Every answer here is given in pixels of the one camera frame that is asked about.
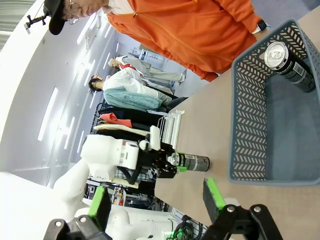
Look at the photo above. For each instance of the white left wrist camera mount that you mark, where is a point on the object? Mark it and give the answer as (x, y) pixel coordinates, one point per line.
(155, 137)

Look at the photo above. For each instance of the thin-rimmed glasses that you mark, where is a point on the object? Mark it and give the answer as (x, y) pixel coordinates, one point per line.
(74, 20)

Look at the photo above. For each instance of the cluttered storage shelf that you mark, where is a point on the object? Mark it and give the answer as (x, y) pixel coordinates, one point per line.
(120, 197)

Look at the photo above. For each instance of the bald mannequin in grey outfit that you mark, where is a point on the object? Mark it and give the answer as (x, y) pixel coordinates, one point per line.
(140, 65)

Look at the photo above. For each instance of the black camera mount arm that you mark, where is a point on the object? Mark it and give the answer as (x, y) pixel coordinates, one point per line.
(35, 20)

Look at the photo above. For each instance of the black cap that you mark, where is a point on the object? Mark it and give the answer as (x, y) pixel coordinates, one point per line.
(56, 22)

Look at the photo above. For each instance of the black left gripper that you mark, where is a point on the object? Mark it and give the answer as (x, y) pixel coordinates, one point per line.
(157, 160)

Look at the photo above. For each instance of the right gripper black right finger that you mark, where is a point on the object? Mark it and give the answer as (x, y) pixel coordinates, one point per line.
(212, 197)

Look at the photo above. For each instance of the grey plastic lattice basket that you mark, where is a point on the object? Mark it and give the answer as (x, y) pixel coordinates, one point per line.
(287, 140)

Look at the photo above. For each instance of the white shelf cart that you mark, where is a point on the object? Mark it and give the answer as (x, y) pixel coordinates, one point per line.
(150, 55)

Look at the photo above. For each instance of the cream hanging garment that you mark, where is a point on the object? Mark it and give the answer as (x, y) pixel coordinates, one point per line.
(117, 128)

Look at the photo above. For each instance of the long white ceiling light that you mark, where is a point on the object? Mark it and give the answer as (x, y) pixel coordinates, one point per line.
(70, 132)
(81, 141)
(87, 27)
(48, 112)

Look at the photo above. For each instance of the person's right forearm orange sleeve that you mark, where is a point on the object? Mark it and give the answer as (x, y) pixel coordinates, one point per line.
(208, 75)

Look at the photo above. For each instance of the clothes rack with dark garments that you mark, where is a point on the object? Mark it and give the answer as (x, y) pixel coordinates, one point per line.
(120, 141)

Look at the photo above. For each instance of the black drink can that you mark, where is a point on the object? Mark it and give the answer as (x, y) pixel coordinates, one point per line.
(292, 70)
(197, 162)

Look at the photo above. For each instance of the plaid cloth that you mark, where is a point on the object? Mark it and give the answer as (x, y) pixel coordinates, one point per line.
(143, 175)

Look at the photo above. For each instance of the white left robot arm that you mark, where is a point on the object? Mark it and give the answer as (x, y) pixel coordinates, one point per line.
(105, 152)

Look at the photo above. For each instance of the orange hanging garment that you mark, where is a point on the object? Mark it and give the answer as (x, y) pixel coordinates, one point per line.
(117, 120)

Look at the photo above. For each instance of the person's left forearm orange sleeve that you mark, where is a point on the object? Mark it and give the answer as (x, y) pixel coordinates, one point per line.
(245, 12)

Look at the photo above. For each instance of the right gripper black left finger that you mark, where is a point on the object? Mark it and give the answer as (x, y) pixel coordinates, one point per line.
(100, 207)

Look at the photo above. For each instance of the person in orange hoodie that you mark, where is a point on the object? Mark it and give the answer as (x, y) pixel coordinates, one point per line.
(195, 32)

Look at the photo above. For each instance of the dark-haired mannequin in white shirt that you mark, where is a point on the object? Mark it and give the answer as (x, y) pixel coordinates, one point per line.
(130, 82)

